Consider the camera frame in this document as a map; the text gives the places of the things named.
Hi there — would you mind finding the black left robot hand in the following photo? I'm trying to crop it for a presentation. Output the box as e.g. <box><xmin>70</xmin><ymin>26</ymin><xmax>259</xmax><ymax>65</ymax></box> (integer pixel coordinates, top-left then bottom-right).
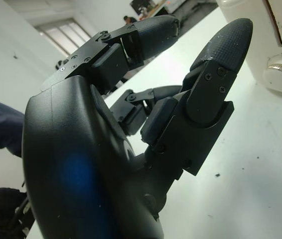
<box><xmin>21</xmin><ymin>14</ymin><xmax>253</xmax><ymax>239</ymax></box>

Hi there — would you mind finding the white two-slot toaster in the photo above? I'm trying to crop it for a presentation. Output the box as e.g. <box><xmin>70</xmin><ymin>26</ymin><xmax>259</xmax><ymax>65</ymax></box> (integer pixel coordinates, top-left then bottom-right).
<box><xmin>217</xmin><ymin>0</ymin><xmax>282</xmax><ymax>98</ymax></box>

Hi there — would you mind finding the distant seated person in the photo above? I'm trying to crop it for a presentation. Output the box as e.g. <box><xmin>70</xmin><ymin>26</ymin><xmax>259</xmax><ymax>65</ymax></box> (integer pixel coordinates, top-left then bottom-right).
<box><xmin>123</xmin><ymin>15</ymin><xmax>138</xmax><ymax>24</ymax></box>

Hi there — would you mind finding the window with white frame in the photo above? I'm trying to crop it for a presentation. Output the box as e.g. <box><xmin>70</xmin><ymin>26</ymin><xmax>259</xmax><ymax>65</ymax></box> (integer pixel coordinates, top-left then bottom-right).
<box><xmin>35</xmin><ymin>17</ymin><xmax>93</xmax><ymax>57</ymax></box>

